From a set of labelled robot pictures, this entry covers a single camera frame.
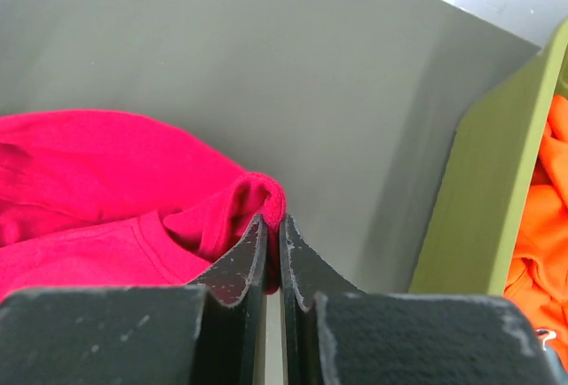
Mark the red t shirt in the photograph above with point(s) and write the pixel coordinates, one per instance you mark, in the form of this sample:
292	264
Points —
107	198

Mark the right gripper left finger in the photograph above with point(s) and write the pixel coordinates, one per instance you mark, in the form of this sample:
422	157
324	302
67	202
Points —
205	332

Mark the orange t shirt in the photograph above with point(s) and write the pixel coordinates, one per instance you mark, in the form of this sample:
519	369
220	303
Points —
537	279

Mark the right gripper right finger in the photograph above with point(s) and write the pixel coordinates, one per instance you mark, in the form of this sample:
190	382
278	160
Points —
335	333

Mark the olive green plastic bin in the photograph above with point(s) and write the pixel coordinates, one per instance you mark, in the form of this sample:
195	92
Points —
474	224

